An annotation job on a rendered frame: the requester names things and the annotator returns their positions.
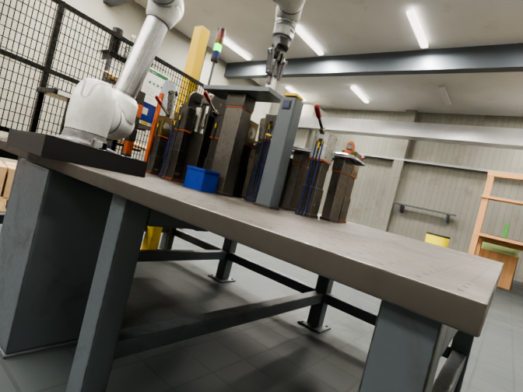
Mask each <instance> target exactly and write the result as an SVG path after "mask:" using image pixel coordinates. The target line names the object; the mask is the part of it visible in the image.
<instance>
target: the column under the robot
mask: <svg viewBox="0 0 523 392"><path fill-rule="evenodd" d="M112 198H113V193H111V192H109V191H105V190H103V189H101V188H98V187H95V186H93V185H91V184H88V183H85V182H83V181H81V180H77V179H75V178H73V177H70V176H68V175H65V174H63V173H60V172H58V171H56V170H52V169H50V168H47V167H46V166H42V165H40V164H38V163H35V162H32V161H30V160H28V159H24V158H22V159H20V162H19V168H18V172H17V175H16V181H15V185H14V188H13V192H12V198H11V201H10V205H9V211H8V215H7V218H6V222H5V228H4V232H3V235H2V241H1V245H0V354H1V356H2V358H3V359H8V358H12V357H16V356H20V355H27V354H30V353H34V352H41V351H45V350H49V349H53V348H60V347H63V346H67V345H74V344H78V340H79V334H80V331H81V327H82V322H83V318H84V314H85V311H86V305H87V302H88V298H89V294H90V289H91V285H92V282H93V276H94V272H95V269H96V266H97V259H98V256H99V252H100V247H101V243H102V239H103V236H104V230H105V226H106V223H107V217H108V214H109V211H110V206H111V201H112Z"/></svg>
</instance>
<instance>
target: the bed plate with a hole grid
mask: <svg viewBox="0 0 523 392"><path fill-rule="evenodd" d="M6 142H7V138H6V137H2V136H0V149H2V150H5V151H6V152H10V153H12V154H14V155H17V156H20V157H23V158H24V159H28V160H30V161H32V162H35V163H38V164H40V165H42V166H46V167H47V168H50V169H52V170H56V171H58V172H60V173H63V174H65V175H68V176H70V177H73V178H75V179H77V180H81V181H83V182H85V183H88V184H91V185H93V186H95V187H98V188H101V189H103V190H105V191H109V192H111V193H113V194H116V195H118V196H121V197H123V198H126V199H128V200H130V201H133V202H136V203H139V204H140V205H144V206H146V207H148V208H151V209H154V210H156V211H158V212H162V213H163V214H166V215H169V216H171V217H174V218H176V219H180V220H181V221H184V222H187V223H189V224H192V225H193V226H197V227H199V228H201V229H204V230H207V231H209V232H211V233H215V234H216V235H219V236H222V237H225V238H227V239H229V240H232V241H234V242H237V243H240V244H242V245H245V246H246V247H250V248H252V249H254V250H257V251H260V252H262V253H264V254H267V255H270V256H272V257H275V258H278V259H280V260H282V261H285V262H287V263H290V264H293V265H295V266H297V267H299V268H303V269H305V270H308V271H311V272H313V273H315V274H317V275H320V276H323V277H325V278H328V279H331V280H332V281H335V282H338V283H340V284H343V285H346V286H349V287H350V288H353V289H356V290H358V291H361V292H364V293H366V294H368V295H370V296H373V297H376V298H378V299H381V300H384V301H386V302H388V303H391V304H394V305H396V306H399V307H401V308H403V309H406V310H409V311H411V312H414V313H417V314H419V315H421V316H424V317H427V318H429V319H431V320H435V321H436V322H439V323H441V324H444V325H447V326H449V327H452V328H454V329H456V330H459V331H462V332H465V333H466V334H470V335H472V336H474V337H477V338H478V337H479V336H480V334H481V331H482V329H483V325H484V323H485V320H486V316H487V314H488V311H489V308H490V304H491V302H492V299H493V296H494V293H495V291H496V288H497V284H498V282H499V279H500V275H501V272H502V270H503V267H504V263H502V262H499V261H494V260H490V259H488V258H484V257H479V256H476V255H473V254H467V253H465V252H461V251H458V250H453V249H450V248H446V247H441V246H438V245H435V244H432V243H427V242H423V241H420V240H415V239H412V238H408V237H405V236H400V235H397V234H394V233H389V232H385V231H382V230H379V229H374V228H370V227H368V226H362V225H359V224H356V223H353V222H347V221H346V223H343V222H329V221H326V220H323V219H319V218H320V216H321V214H318V219H314V218H309V217H306V216H302V215H296V214H295V212H294V211H289V210H286V209H283V208H279V210H275V209H270V208H264V207H262V206H258V205H254V202H250V201H245V199H244V198H243V197H242V198H238V197H234V196H233V197H227V196H223V195H219V194H212V193H208V192H204V191H197V190H195V189H191V188H189V187H184V184H183V183H179V182H175V181H172V180H166V179H162V177H158V176H157V175H155V174H151V173H146V175H145V177H137V176H133V175H130V174H126V173H119V172H114V171H110V170H103V169H99V168H95V167H91V166H84V165H79V164H75V163H69V162H65V161H61V160H56V159H49V158H45V157H41V156H37V155H34V154H33V153H30V152H26V151H23V150H21V149H18V148H15V147H12V146H10V145H6Z"/></svg>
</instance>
